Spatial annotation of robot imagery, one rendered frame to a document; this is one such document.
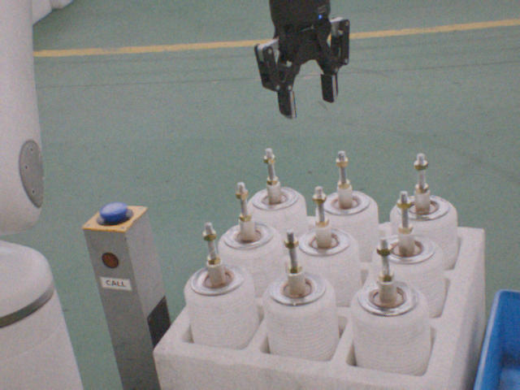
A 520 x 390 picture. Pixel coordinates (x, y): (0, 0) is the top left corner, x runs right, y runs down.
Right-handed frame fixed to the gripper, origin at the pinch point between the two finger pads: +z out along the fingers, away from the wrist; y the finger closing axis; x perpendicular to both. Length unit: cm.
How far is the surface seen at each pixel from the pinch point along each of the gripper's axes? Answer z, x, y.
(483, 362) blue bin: 35.0, -21.5, 7.6
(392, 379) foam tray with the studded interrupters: 29.0, -21.1, -8.1
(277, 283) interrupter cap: 21.7, -3.7, -11.3
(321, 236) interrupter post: 20.1, -0.7, -0.8
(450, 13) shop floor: 47, 122, 162
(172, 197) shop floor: 47, 77, 15
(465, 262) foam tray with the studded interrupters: 29.0, -10.3, 17.5
